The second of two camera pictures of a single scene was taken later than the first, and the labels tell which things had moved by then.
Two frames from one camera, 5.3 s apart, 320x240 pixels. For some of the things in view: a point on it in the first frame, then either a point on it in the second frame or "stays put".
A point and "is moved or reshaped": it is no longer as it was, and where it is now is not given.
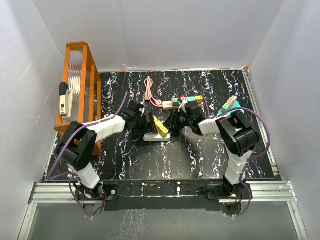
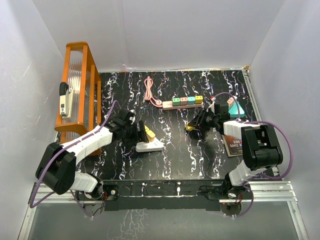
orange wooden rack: (78, 68) stays put
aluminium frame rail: (263, 191) stays put
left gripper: (148, 128) to (140, 135)
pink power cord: (148, 83) stays put
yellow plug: (199, 99) stays put
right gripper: (172, 122) to (198, 121)
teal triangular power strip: (235, 104) stays put
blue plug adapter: (191, 99) stays put
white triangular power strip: (155, 137) to (155, 145)
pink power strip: (168, 105) stays put
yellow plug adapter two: (159, 124) is moved or reshaped
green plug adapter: (175, 102) stays put
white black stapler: (66, 100) stays put
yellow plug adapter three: (163, 132) to (151, 135)
